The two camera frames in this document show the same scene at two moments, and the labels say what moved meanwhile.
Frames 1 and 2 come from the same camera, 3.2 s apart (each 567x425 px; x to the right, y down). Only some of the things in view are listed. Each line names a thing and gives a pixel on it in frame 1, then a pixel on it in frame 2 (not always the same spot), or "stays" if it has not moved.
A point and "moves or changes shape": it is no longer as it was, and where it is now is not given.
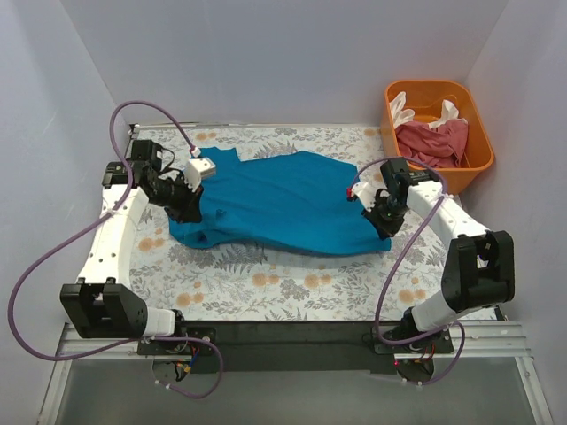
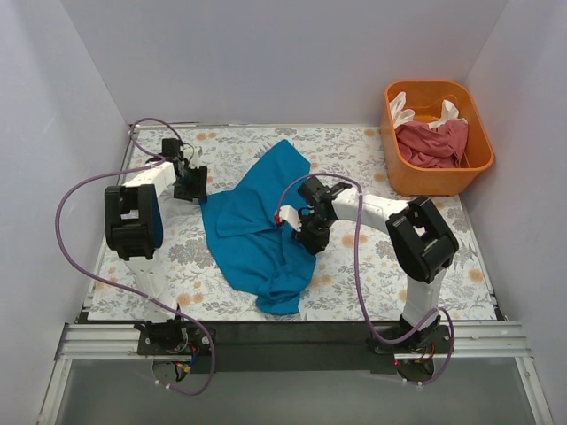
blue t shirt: (300, 200) moves or changes shape
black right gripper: (378, 219) → (311, 239)
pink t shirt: (438, 146) stays
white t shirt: (400, 114) stays
